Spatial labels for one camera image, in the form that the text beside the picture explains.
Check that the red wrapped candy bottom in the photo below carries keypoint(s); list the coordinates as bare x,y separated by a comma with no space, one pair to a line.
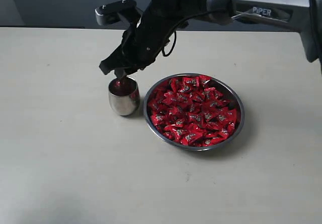
189,139

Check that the stainless steel cup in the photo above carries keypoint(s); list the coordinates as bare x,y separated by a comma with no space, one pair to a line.
126,100

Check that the red wrapped candy top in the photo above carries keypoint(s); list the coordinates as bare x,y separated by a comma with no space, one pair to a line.
192,82

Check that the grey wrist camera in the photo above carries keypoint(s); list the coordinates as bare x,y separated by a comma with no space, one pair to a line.
125,11

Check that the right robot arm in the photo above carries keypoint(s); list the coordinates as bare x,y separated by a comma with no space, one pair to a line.
300,16

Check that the stainless steel plate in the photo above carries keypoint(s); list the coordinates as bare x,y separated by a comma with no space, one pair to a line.
194,110

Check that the red candy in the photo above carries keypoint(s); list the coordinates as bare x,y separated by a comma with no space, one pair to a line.
231,115
121,82
192,82
189,139
158,119

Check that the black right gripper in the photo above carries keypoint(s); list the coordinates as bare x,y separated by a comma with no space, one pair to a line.
140,45

